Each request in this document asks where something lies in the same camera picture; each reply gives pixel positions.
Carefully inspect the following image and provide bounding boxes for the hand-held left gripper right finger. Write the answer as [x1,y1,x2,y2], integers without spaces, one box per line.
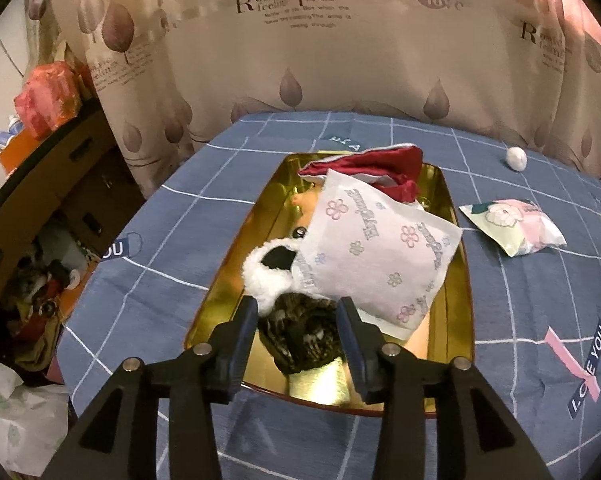
[336,296,556,480]

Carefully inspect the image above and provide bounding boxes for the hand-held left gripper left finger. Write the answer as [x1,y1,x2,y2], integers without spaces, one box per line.
[40,295,259,480]

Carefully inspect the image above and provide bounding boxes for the dark patterned cloth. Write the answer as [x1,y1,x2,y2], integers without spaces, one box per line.
[258,294,343,375]

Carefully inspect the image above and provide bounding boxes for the white fluffy sock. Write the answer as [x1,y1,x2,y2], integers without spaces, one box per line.
[243,239,306,317]

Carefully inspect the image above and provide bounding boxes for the white floral tissue packet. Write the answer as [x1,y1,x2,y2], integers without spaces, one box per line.
[291,169,463,342]

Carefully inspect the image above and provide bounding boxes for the gold metal tin tray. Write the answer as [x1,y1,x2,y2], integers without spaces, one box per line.
[184,154,476,418]

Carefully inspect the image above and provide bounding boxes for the orange plush toy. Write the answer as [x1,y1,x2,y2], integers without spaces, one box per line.
[290,187,326,238]

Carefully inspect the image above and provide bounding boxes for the blue checked blanket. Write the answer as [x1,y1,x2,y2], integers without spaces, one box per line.
[60,111,601,480]

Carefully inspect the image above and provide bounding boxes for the green and pink packet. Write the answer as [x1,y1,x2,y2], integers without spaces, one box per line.
[459,199,567,258]

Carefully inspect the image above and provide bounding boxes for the pile of clutter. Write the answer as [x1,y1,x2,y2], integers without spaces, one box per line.
[0,225,101,371]

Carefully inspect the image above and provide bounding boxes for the brown cardboard box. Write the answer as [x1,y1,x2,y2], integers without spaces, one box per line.
[63,147,141,241]

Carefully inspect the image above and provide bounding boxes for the white and green plastic bag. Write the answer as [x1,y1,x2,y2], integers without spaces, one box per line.
[0,357,71,476]

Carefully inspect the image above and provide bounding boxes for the wooden desk with drawers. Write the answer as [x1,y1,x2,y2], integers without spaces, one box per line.
[0,100,146,281]

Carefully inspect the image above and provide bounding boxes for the orange box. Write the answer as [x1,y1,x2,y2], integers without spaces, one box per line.
[0,127,41,171]

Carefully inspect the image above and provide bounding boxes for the beige leaf print curtain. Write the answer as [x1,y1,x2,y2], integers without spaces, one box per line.
[28,0,601,201]

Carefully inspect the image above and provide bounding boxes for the red plastic bag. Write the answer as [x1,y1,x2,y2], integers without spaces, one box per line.
[14,61,84,140]

